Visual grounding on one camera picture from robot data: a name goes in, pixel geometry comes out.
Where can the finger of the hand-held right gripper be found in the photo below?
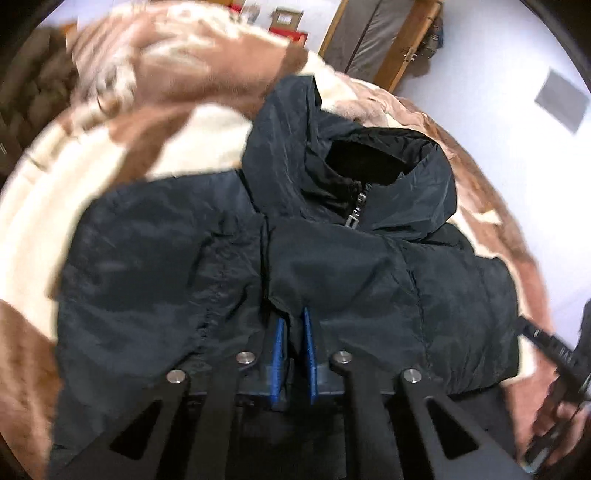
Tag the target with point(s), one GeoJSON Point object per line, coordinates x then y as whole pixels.
{"type": "Point", "coordinates": [545, 337]}

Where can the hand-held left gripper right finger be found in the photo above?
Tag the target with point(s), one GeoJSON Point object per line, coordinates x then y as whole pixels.
{"type": "Point", "coordinates": [308, 355]}

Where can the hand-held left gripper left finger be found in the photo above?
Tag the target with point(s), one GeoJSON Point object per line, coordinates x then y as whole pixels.
{"type": "Point", "coordinates": [278, 355]}

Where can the dark navy puffer jacket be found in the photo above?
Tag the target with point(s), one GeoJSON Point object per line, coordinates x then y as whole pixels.
{"type": "Point", "coordinates": [351, 272]}

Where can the person's right hand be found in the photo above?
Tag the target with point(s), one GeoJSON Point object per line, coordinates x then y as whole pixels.
{"type": "Point", "coordinates": [531, 406]}

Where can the brown and cream fleece blanket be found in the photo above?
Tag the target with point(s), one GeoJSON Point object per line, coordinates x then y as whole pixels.
{"type": "Point", "coordinates": [152, 129]}

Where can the red box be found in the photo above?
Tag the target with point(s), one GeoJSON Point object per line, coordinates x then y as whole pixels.
{"type": "Point", "coordinates": [288, 36]}

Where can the dark hanging bag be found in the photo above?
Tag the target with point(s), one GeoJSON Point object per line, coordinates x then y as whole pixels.
{"type": "Point", "coordinates": [434, 34]}

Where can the brown jacket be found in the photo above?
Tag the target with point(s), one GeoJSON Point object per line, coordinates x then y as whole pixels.
{"type": "Point", "coordinates": [37, 97]}

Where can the grey wall panel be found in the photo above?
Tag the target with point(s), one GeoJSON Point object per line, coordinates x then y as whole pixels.
{"type": "Point", "coordinates": [559, 99]}

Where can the wooden frame with grey panel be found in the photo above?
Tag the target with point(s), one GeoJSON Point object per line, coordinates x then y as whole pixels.
{"type": "Point", "coordinates": [369, 37]}

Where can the small picture frame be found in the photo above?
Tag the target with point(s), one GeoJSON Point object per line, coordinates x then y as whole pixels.
{"type": "Point", "coordinates": [287, 18]}

